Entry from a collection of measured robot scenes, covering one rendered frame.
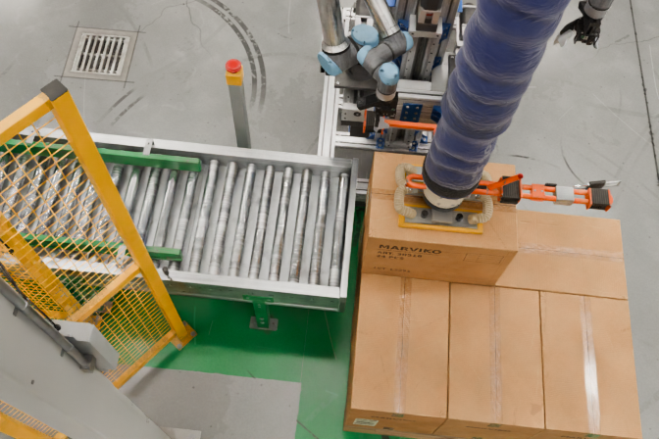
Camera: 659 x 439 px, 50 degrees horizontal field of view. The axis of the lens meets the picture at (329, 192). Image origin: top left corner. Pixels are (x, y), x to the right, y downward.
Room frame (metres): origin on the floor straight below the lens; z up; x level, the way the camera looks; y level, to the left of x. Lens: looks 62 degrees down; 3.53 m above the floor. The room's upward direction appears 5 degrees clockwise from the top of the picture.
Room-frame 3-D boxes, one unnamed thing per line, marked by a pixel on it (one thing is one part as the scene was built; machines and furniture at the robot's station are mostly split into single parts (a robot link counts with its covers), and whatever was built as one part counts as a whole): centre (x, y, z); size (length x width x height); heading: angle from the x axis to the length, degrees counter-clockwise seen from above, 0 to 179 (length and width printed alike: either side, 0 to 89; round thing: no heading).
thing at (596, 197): (1.34, -1.06, 1.07); 0.08 x 0.07 x 0.05; 89
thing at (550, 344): (1.05, -0.77, 0.34); 1.20 x 1.00 x 0.40; 89
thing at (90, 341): (0.48, 0.66, 1.62); 0.20 x 0.05 x 0.30; 89
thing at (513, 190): (1.35, -0.71, 1.07); 0.10 x 0.08 x 0.06; 179
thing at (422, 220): (1.26, -0.45, 0.97); 0.34 x 0.10 x 0.05; 89
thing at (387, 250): (1.36, -0.47, 0.74); 0.60 x 0.40 x 0.40; 89
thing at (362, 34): (1.92, -0.09, 1.20); 0.13 x 0.12 x 0.14; 131
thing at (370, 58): (1.71, -0.13, 1.38); 0.11 x 0.11 x 0.08; 41
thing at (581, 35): (1.70, -0.84, 1.66); 0.09 x 0.08 x 0.12; 0
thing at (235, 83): (1.88, 0.46, 0.50); 0.07 x 0.07 x 1.00; 89
